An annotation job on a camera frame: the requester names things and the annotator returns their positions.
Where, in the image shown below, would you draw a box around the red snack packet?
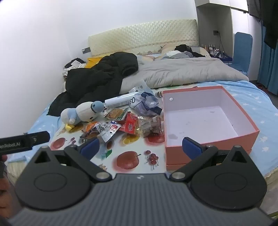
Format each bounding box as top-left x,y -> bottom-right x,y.
119,112 -> 144,136

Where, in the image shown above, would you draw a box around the orange snack packet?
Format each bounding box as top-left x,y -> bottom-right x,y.
81,122 -> 102,139

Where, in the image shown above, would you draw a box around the black clothing on pillow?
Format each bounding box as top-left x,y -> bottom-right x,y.
174,44 -> 206,58

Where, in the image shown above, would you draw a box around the grey quilted blanket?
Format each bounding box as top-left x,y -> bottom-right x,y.
120,57 -> 249,90

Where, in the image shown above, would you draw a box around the blue white penguin plush toy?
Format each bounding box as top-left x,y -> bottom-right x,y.
60,101 -> 106,132

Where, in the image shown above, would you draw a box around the clear plastic bag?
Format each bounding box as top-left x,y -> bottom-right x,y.
128,79 -> 164,117

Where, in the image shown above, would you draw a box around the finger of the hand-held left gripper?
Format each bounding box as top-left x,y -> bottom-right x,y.
26,131 -> 51,146

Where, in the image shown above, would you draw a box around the yellow cloth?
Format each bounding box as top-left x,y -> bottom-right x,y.
87,57 -> 103,69

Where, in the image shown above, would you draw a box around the brown snack packet green edge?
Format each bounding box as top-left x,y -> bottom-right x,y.
104,108 -> 130,121

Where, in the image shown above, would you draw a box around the clear packet of brown snacks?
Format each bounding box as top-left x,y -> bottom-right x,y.
139,117 -> 165,139

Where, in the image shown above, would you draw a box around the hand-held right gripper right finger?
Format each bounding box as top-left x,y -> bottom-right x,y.
169,137 -> 253,181

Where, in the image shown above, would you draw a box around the black padded jacket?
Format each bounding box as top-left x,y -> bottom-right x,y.
47,52 -> 139,116

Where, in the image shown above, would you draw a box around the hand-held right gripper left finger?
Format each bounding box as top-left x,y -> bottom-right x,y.
28,137 -> 112,182

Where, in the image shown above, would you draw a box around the white wall shelf unit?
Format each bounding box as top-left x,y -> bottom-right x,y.
195,0 -> 235,57

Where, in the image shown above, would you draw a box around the pink cardboard box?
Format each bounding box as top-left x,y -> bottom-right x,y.
162,85 -> 260,171

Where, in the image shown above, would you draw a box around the blue curtain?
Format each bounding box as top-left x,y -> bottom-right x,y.
257,22 -> 278,96

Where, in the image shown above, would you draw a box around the blue chair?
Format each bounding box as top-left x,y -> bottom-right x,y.
230,32 -> 254,76

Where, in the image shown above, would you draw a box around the person's left hand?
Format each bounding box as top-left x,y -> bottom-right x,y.
0,172 -> 14,219

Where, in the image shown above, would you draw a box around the row of small bottles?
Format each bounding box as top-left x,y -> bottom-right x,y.
202,43 -> 218,55

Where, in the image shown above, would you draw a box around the black hanging clothes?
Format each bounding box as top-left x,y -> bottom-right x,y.
248,0 -> 278,50

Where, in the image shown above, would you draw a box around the blue star print bed sheet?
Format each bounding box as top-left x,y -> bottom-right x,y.
32,80 -> 278,181

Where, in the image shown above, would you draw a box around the pile of clothes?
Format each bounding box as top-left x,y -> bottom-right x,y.
63,58 -> 88,77

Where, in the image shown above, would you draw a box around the cream padded headboard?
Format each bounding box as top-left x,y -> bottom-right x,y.
88,19 -> 199,59

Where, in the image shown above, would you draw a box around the white red sachet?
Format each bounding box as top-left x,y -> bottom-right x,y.
98,121 -> 121,143

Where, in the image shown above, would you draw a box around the white tube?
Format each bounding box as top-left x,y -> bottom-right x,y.
104,92 -> 139,108

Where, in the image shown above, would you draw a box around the pink pillow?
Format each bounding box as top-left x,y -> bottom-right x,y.
161,44 -> 208,59

